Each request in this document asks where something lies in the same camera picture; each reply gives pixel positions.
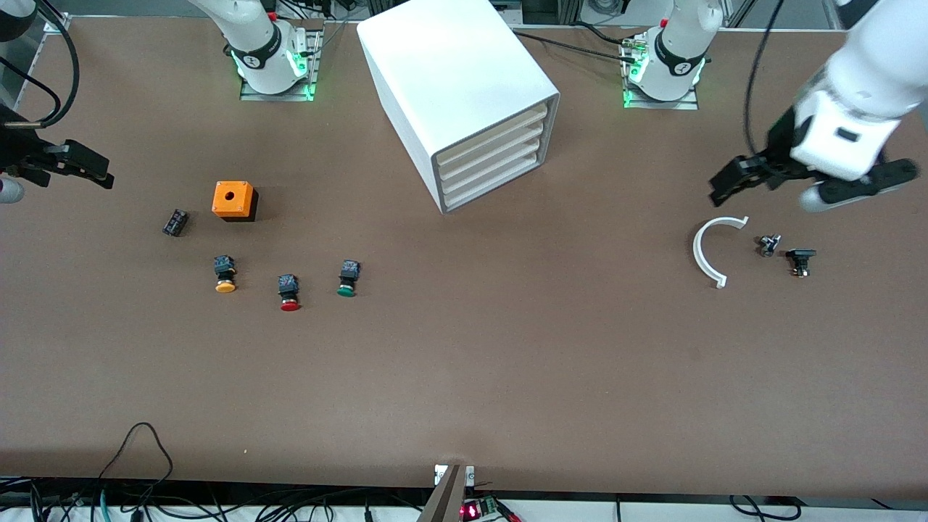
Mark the yellow push button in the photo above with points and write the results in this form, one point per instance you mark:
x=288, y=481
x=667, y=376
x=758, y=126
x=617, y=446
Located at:
x=225, y=286

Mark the white drawer cabinet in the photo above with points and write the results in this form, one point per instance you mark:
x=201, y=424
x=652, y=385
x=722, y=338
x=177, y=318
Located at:
x=449, y=65

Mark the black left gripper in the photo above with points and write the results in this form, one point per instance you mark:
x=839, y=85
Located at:
x=781, y=148

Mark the white drawer with button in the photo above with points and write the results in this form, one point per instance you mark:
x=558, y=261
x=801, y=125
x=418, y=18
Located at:
x=491, y=182

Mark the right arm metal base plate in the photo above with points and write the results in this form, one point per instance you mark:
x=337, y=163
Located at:
x=275, y=96

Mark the black switch part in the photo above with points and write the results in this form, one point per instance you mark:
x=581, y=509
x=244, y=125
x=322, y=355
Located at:
x=800, y=255

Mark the circuit board with red light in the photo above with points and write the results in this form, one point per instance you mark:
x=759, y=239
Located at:
x=471, y=511

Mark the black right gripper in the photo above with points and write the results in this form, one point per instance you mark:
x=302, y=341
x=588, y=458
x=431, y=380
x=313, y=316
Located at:
x=18, y=152

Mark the white curved plastic arc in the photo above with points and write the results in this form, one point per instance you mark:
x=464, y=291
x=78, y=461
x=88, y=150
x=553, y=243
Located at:
x=697, y=250

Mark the small black metal part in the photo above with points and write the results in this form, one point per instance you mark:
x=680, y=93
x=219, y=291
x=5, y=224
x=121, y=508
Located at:
x=768, y=245

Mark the aluminium frame profile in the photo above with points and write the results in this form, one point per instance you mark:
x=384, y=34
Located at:
x=59, y=25

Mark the green push button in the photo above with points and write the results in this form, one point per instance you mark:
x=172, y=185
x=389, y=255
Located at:
x=346, y=291

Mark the orange box with hole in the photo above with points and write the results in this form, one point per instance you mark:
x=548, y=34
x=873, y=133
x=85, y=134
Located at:
x=232, y=199

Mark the white closed drawer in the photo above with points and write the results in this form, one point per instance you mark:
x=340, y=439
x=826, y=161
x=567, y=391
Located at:
x=491, y=151
x=491, y=167
x=491, y=134

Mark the grey camera stand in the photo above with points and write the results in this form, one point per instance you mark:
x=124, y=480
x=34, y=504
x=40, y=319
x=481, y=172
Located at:
x=446, y=500

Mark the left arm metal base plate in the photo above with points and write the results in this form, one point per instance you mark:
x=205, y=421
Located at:
x=681, y=106

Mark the small black terminal block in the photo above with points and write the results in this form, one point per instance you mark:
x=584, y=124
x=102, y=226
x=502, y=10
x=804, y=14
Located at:
x=175, y=222

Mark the red push button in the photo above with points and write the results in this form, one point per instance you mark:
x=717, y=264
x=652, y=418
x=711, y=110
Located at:
x=290, y=305

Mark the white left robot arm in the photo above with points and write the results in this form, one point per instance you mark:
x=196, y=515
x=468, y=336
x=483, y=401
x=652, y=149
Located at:
x=681, y=43

